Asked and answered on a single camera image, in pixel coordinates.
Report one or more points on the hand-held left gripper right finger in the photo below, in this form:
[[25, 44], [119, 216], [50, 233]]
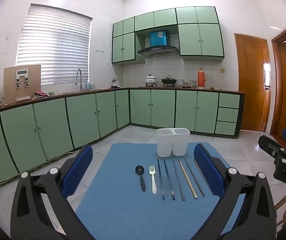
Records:
[[208, 170]]

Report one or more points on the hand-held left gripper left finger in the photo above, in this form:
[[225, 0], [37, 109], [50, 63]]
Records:
[[79, 170]]

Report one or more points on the white two-compartment utensil holder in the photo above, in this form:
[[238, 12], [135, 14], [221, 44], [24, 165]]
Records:
[[165, 145]]

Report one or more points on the cream plastic fork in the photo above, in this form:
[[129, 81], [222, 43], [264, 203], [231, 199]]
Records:
[[154, 187]]

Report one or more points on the black spoon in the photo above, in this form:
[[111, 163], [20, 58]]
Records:
[[142, 183]]

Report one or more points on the brown chopstick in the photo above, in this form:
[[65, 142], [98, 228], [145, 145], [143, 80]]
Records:
[[197, 165]]

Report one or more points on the dark grey chopstick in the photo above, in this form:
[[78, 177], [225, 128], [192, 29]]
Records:
[[195, 178]]

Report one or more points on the light wooden chopstick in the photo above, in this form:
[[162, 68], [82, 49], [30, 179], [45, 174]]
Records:
[[188, 180]]

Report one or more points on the chopsticks on mat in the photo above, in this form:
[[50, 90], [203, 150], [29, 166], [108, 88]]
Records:
[[179, 182]]

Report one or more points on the dark blue banded chopstick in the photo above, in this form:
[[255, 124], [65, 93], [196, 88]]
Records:
[[169, 180]]

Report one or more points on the green base cabinets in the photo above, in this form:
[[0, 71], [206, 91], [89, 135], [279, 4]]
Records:
[[82, 120]]

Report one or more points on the blue table mat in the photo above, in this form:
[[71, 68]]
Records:
[[123, 217]]

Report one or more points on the small glass jar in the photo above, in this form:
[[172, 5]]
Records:
[[212, 86]]

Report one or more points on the red cloth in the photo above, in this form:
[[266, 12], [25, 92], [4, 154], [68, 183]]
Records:
[[39, 95]]

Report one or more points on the blue plastic bottles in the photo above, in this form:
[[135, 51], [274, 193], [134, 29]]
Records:
[[89, 85]]

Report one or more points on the stack of patterned bowls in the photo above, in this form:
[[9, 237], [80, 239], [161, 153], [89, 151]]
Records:
[[180, 82], [192, 83]]

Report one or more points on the chrome kitchen faucet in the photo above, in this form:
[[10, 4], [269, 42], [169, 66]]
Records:
[[80, 80]]

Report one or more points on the orange thermos flask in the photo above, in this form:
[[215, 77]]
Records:
[[201, 80]]

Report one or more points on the small metal kettle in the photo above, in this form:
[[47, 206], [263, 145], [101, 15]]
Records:
[[115, 83]]

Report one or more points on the black wok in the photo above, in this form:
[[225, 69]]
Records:
[[169, 80]]

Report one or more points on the gas stove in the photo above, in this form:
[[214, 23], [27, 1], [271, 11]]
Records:
[[151, 85]]

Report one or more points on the white cooking pot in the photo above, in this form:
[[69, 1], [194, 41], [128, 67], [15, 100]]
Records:
[[150, 80]]

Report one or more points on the beige wooden board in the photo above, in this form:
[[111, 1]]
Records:
[[9, 85]]

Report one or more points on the white water dispenser unit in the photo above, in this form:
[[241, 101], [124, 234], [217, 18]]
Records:
[[22, 72]]

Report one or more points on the white window blind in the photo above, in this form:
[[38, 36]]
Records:
[[52, 45]]

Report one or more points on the range hood with blue cover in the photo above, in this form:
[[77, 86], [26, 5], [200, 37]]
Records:
[[158, 51]]

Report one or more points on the wooden chair frame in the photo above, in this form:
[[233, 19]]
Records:
[[281, 201]]

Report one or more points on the yellow wall switch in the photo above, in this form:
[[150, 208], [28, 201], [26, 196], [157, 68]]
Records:
[[223, 70]]

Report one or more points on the row of wall hooks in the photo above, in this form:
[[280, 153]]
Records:
[[99, 51]]

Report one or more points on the green wall cabinets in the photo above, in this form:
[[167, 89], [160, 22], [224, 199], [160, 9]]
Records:
[[190, 40]]

